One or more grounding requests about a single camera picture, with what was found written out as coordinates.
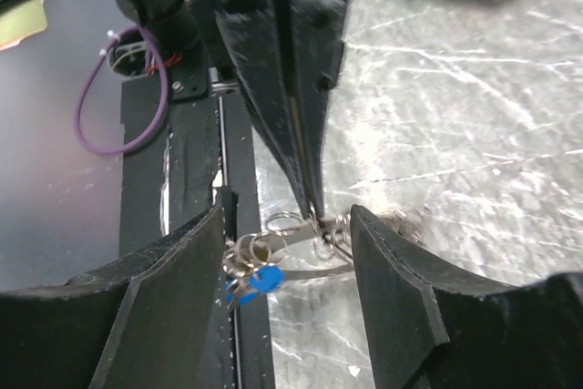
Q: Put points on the round metal key organizer disc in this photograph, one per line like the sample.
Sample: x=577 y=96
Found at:
x=330 y=239

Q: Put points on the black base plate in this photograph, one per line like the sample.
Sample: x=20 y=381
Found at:
x=184 y=195

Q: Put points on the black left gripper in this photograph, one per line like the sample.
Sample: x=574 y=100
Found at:
x=288 y=98

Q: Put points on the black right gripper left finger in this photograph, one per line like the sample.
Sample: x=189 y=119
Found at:
x=114 y=311

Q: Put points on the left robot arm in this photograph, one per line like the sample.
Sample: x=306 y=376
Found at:
x=175 y=26

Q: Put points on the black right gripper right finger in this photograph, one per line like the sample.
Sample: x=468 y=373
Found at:
x=431 y=324

